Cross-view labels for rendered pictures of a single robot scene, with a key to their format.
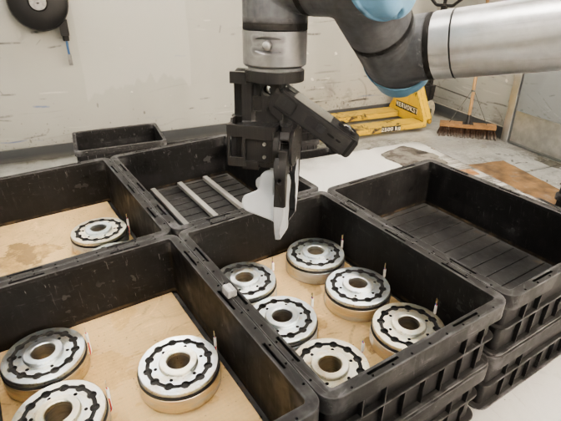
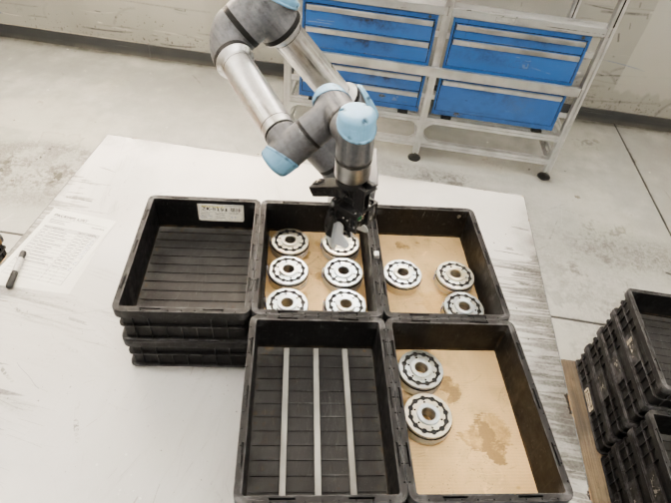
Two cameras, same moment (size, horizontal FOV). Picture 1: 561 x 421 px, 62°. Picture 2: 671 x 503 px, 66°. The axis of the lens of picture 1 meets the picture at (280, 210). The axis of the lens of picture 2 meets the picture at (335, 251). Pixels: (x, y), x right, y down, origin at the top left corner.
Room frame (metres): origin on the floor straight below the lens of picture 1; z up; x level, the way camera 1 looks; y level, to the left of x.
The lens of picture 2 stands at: (1.37, 0.37, 1.84)
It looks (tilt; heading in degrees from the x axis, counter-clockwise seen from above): 44 degrees down; 206
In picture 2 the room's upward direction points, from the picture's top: 7 degrees clockwise
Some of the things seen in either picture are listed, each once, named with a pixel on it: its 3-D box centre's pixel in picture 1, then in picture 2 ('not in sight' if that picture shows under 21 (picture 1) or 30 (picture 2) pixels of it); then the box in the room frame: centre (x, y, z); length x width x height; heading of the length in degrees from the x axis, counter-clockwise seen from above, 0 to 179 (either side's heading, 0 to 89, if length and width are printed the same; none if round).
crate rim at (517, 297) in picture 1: (459, 215); (195, 251); (0.73, -0.32, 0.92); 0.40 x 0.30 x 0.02; 33
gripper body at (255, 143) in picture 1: (268, 119); (352, 199); (0.57, 0.02, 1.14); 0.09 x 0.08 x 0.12; 78
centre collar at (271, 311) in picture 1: (281, 316); (343, 270); (0.53, 0.00, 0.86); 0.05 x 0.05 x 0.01
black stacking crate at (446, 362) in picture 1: (322, 296); (315, 269); (0.57, -0.06, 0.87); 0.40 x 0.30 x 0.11; 33
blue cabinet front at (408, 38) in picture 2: not in sight; (363, 58); (-1.19, -0.83, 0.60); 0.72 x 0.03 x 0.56; 113
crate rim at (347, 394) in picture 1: (324, 268); (316, 255); (0.57, -0.06, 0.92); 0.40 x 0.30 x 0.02; 33
